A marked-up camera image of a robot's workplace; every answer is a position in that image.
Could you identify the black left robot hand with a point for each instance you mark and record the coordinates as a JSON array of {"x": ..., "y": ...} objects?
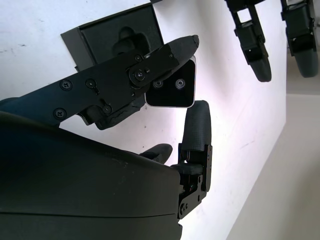
[{"x": 252, "y": 37}]

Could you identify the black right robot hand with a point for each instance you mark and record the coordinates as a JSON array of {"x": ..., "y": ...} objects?
[{"x": 87, "y": 187}]

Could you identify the small silver black camera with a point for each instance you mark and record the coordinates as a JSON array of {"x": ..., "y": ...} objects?
[{"x": 175, "y": 96}]

